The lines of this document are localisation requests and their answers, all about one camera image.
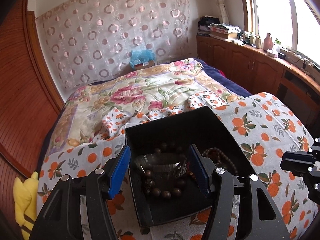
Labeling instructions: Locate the black cardboard jewelry box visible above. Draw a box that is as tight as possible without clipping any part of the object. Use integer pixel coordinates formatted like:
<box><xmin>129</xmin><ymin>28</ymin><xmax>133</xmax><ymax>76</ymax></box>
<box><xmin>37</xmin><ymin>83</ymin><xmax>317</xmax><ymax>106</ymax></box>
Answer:
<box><xmin>125</xmin><ymin>107</ymin><xmax>253</xmax><ymax>228</ymax></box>

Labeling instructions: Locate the yellow plush toy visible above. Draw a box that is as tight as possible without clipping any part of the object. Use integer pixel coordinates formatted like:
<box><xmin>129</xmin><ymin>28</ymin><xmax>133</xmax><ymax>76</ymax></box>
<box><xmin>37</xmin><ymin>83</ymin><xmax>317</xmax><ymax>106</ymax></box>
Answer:
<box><xmin>12</xmin><ymin>172</ymin><xmax>39</xmax><ymax>239</ymax></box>

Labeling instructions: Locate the orange-print white cloth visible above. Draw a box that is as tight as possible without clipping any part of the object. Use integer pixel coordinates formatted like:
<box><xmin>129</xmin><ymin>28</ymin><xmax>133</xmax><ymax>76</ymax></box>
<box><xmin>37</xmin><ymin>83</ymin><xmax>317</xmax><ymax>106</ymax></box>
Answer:
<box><xmin>36</xmin><ymin>90</ymin><xmax>318</xmax><ymax>239</ymax></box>

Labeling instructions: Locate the dark blue blanket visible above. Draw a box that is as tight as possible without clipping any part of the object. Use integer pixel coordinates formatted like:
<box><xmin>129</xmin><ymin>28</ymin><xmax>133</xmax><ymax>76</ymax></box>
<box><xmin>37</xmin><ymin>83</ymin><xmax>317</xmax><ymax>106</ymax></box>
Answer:
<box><xmin>194</xmin><ymin>58</ymin><xmax>251</xmax><ymax>98</ymax></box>

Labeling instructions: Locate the wooden cabinet counter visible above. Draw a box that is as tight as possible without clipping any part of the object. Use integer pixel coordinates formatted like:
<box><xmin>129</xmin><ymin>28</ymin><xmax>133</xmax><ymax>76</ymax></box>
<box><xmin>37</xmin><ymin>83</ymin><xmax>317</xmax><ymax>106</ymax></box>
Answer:
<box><xmin>196</xmin><ymin>36</ymin><xmax>319</xmax><ymax>125</ymax></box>

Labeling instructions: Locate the white power strip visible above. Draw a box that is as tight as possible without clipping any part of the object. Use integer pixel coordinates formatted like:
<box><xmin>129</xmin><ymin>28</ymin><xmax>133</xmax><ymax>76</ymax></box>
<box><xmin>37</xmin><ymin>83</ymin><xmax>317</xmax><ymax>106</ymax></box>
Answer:
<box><xmin>280</xmin><ymin>48</ymin><xmax>319</xmax><ymax>74</ymax></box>

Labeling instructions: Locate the wooden slatted wardrobe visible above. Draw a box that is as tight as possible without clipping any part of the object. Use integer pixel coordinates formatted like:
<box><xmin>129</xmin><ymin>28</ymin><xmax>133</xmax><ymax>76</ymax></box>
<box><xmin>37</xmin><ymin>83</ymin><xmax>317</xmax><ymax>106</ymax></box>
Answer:
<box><xmin>1</xmin><ymin>0</ymin><xmax>59</xmax><ymax>232</ymax></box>

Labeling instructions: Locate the pink ceramic vase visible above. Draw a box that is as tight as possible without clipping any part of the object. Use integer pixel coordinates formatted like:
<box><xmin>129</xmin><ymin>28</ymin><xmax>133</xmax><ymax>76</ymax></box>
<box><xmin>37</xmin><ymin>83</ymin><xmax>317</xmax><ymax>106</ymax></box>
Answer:
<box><xmin>263</xmin><ymin>33</ymin><xmax>273</xmax><ymax>51</ymax></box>

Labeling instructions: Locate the blue bubble wrap bundle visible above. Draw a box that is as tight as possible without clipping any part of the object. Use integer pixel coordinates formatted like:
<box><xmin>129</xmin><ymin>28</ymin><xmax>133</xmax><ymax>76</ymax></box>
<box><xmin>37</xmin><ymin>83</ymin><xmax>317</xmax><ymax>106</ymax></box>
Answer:
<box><xmin>130</xmin><ymin>49</ymin><xmax>156</xmax><ymax>68</ymax></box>

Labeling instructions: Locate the small cardboard box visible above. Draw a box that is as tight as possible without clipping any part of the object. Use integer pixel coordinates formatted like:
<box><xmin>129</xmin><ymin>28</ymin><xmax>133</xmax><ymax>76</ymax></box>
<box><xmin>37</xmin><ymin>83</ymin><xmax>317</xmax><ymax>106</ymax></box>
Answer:
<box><xmin>134</xmin><ymin>61</ymin><xmax>155</xmax><ymax>70</ymax></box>

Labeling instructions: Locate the pink circle-pattern curtain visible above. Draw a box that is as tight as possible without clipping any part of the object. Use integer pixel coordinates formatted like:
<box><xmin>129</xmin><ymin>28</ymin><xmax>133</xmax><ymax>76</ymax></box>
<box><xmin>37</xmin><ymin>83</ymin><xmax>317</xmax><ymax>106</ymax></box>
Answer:
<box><xmin>36</xmin><ymin>0</ymin><xmax>189</xmax><ymax>90</ymax></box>

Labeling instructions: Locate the beige patterned window curtain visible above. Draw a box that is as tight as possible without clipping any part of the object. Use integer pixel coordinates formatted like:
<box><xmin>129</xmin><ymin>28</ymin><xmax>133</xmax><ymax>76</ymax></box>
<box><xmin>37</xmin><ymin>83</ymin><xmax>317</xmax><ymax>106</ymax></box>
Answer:
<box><xmin>207</xmin><ymin>0</ymin><xmax>230</xmax><ymax>25</ymax></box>

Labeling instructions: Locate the brown wooden bead bracelet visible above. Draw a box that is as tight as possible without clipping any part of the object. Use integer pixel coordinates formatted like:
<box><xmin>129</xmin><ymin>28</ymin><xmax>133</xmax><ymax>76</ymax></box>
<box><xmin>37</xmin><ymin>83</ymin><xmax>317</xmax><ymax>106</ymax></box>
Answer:
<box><xmin>143</xmin><ymin>143</ymin><xmax>238</xmax><ymax>198</ymax></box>

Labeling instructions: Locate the window with wooden frame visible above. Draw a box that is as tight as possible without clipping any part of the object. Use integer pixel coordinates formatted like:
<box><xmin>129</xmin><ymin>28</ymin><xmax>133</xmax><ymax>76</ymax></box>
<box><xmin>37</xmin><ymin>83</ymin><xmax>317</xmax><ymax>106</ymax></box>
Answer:
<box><xmin>246</xmin><ymin>0</ymin><xmax>319</xmax><ymax>64</ymax></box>

